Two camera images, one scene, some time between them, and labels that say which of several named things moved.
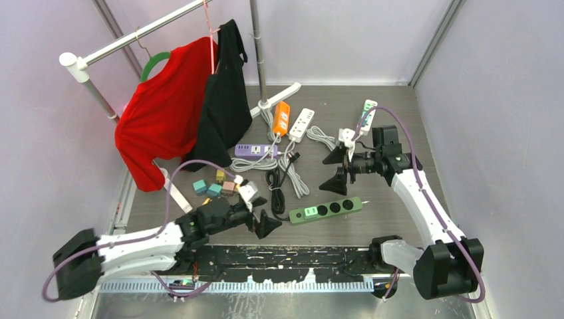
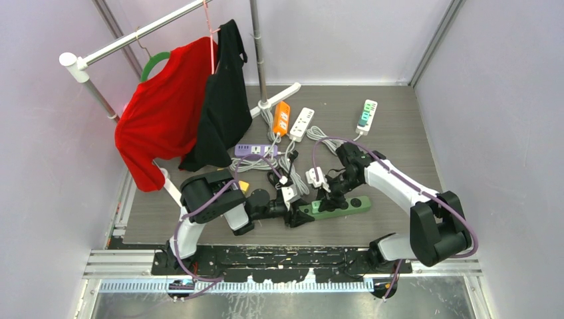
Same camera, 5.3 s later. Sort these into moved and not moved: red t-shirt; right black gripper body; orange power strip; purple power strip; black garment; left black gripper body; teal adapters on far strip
Moved: right black gripper body; left black gripper body
Not moved: teal adapters on far strip; purple power strip; black garment; orange power strip; red t-shirt
